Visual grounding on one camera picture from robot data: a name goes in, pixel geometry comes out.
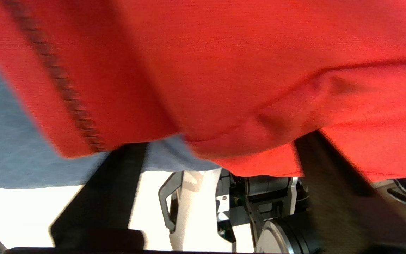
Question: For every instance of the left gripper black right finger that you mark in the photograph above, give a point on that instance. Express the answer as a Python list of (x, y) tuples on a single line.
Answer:
[(347, 218)]

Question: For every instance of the white grey robot base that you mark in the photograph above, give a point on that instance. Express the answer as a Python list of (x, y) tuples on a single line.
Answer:
[(192, 211)]

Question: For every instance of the red t-shirt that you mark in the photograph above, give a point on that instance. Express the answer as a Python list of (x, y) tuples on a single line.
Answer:
[(224, 70)]

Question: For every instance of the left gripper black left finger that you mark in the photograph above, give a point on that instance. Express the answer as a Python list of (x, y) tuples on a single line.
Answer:
[(100, 211)]

